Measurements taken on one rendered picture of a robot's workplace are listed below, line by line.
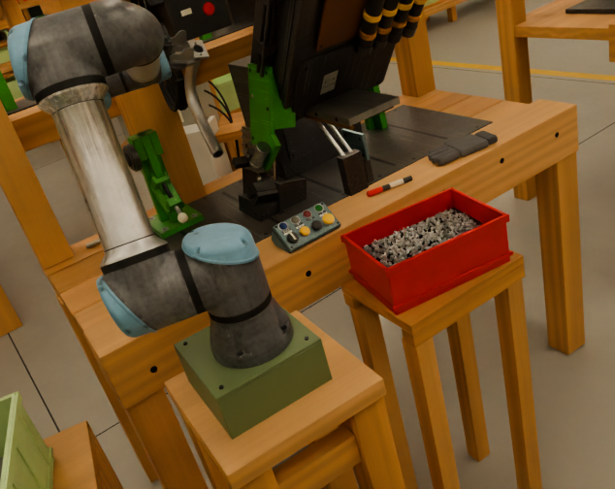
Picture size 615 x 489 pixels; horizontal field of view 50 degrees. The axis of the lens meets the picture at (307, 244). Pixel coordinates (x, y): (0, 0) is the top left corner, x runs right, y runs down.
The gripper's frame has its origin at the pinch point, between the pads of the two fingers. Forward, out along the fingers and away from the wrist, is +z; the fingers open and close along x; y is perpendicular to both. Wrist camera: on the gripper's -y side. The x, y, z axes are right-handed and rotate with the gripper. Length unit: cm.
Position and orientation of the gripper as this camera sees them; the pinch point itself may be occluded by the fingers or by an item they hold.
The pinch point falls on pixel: (194, 53)
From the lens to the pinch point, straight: 174.8
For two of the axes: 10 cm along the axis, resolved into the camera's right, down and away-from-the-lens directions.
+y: 3.9, -4.8, -7.9
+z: 8.3, -1.8, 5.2
